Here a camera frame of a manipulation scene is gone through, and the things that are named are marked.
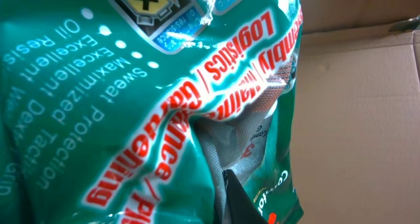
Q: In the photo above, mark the brown cardboard box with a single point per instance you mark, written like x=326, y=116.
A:
x=355, y=138

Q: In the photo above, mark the green glove package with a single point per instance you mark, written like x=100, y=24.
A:
x=129, y=111

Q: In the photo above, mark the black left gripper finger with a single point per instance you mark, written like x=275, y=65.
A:
x=240, y=207

